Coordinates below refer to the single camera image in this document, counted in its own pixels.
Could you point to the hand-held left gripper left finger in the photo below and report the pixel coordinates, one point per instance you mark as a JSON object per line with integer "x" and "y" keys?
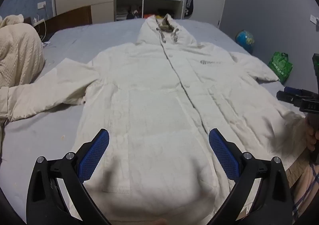
{"x": 96, "y": 155}

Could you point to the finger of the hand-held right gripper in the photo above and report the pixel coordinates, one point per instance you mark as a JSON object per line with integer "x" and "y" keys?
{"x": 292, "y": 89}
{"x": 289, "y": 99}

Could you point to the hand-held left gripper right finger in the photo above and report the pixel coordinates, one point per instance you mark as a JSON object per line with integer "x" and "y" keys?
{"x": 223, "y": 155}

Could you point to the white hooded coat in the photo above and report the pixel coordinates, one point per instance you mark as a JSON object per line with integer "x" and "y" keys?
{"x": 149, "y": 90}

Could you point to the person's right forearm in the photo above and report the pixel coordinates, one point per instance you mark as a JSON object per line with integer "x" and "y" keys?
{"x": 307, "y": 187}

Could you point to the person's right hand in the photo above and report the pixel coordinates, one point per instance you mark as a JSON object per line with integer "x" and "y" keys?
{"x": 311, "y": 137}

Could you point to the green shopping bag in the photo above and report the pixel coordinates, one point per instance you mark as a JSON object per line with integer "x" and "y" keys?
{"x": 280, "y": 66}

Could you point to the blue globe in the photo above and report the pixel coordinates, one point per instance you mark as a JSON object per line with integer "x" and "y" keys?
{"x": 244, "y": 40}

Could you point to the bed with grey sheet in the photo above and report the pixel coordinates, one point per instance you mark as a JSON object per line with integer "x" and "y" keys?
{"x": 74, "y": 37}

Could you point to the cream quilted blanket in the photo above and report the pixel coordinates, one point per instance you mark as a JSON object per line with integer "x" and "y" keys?
{"x": 17, "y": 52}

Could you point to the brown wooden headboard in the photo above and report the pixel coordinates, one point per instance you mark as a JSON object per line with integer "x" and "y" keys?
{"x": 72, "y": 17}

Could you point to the stack of books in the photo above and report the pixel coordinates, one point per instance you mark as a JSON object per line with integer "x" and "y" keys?
{"x": 121, "y": 14}

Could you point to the orange yellow cloth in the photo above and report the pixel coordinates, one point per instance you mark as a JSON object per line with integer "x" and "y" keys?
{"x": 149, "y": 16}

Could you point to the white wall switch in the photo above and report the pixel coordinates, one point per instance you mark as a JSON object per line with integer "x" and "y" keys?
{"x": 314, "y": 19}

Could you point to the white wall outlet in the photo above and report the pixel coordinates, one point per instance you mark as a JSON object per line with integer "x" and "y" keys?
{"x": 41, "y": 5}

